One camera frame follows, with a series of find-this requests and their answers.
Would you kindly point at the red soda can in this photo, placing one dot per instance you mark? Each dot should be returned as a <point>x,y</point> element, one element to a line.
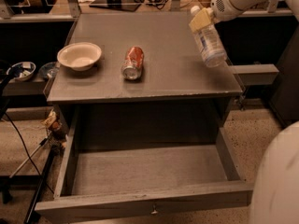
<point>133,63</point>

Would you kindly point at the black monitor stand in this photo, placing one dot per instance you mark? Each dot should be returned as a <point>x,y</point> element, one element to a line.
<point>120,5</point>

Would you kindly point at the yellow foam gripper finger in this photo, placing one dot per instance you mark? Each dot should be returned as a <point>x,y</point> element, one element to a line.
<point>201,18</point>

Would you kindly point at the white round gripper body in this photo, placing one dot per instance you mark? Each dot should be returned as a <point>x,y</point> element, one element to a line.
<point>224,7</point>

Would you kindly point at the crumpled snack wrapper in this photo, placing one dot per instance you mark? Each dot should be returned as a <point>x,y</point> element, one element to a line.
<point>53,124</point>

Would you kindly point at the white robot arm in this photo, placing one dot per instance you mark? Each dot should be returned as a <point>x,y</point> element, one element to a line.
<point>275,197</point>

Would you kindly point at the open grey top drawer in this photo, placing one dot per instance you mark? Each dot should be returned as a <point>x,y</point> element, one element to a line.
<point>119,164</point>

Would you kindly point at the small bowl with items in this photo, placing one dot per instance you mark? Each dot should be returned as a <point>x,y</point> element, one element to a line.
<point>21,71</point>

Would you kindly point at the grey drawer cabinet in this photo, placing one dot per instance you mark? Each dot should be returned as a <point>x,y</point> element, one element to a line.
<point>173,73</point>

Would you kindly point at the clear blue-labelled plastic bottle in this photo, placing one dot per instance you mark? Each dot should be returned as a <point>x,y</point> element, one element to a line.
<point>210,46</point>

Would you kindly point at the small metal drawer knob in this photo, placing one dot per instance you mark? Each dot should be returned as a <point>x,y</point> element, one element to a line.
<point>154,209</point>

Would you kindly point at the black tripod stand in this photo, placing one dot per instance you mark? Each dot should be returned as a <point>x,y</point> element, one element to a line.
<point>25,182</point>

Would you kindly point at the dark blue small bowl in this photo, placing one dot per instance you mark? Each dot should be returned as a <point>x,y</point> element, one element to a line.
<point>48,70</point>

